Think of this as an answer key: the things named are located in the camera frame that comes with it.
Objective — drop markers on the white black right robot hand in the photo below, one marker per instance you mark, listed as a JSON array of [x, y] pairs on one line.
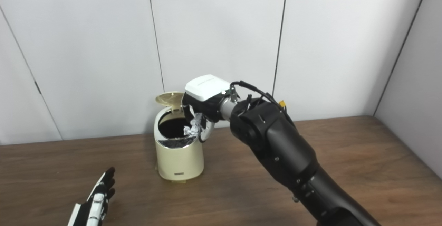
[[207, 93]]

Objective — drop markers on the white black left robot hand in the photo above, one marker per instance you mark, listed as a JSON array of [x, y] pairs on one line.
[[96, 198]]

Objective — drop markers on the white paper ball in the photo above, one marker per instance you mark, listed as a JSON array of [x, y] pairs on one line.
[[194, 126]]

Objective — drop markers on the round cream bin lid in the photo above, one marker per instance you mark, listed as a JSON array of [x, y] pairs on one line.
[[169, 98]]

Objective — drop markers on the cream-colored desktop trash bin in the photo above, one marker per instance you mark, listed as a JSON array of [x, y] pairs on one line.
[[179, 160]]

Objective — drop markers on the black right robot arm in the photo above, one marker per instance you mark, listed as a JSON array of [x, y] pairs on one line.
[[286, 150]]

